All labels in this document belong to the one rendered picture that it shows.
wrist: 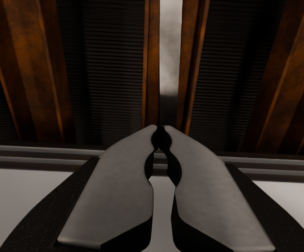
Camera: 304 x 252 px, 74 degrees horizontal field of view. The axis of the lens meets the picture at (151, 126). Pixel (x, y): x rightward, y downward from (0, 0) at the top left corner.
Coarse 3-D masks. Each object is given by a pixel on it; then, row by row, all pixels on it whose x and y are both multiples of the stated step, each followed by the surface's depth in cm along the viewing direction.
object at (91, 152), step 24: (0, 144) 23; (24, 144) 23; (48, 144) 24; (72, 144) 24; (24, 168) 22; (48, 168) 22; (72, 168) 22; (240, 168) 23; (264, 168) 23; (288, 168) 23
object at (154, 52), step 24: (192, 0) 28; (144, 24) 26; (192, 24) 30; (144, 48) 27; (192, 48) 31; (144, 72) 29; (192, 72) 30; (144, 96) 31; (192, 96) 31; (144, 120) 33
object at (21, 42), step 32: (0, 0) 28; (32, 0) 29; (0, 32) 29; (32, 32) 31; (0, 64) 29; (32, 64) 33; (64, 64) 33; (32, 96) 36; (64, 96) 34; (32, 128) 38; (64, 128) 34
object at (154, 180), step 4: (152, 176) 22; (156, 176) 22; (152, 180) 22; (156, 180) 22; (152, 184) 23; (156, 184) 23; (156, 188) 23; (156, 192) 23; (156, 196) 24; (156, 200) 24; (156, 204) 24; (152, 220) 26; (152, 224) 26; (152, 228) 26; (152, 232) 27; (152, 236) 27; (152, 240) 28; (152, 244) 28; (148, 248) 29; (152, 248) 29
